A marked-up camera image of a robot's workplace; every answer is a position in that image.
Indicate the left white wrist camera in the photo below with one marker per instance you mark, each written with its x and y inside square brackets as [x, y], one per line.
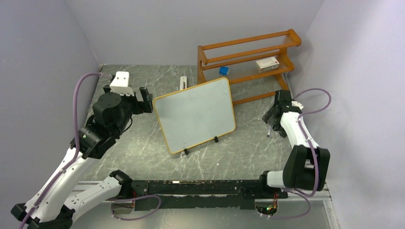
[120, 84]

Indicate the small blue box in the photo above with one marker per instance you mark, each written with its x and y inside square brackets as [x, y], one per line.
[223, 70]

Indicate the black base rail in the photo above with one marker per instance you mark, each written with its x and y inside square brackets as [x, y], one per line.
[241, 194]

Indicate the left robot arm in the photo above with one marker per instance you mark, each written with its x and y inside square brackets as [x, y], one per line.
[53, 207]

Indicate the orange wooden shelf rack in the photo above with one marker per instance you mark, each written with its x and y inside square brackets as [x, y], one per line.
[246, 83]

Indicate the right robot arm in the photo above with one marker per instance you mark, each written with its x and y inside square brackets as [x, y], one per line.
[307, 164]

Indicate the yellow framed whiteboard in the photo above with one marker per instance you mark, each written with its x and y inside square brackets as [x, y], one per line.
[193, 116]

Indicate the white red carton box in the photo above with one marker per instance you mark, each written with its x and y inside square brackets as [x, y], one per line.
[267, 64]

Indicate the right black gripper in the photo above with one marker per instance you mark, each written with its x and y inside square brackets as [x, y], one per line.
[279, 129]

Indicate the white whiteboard stand piece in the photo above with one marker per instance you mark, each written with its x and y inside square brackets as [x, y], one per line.
[183, 82]

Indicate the aluminium frame profile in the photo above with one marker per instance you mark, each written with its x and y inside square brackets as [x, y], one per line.
[75, 205]

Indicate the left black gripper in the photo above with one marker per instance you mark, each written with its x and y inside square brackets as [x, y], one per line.
[147, 106]

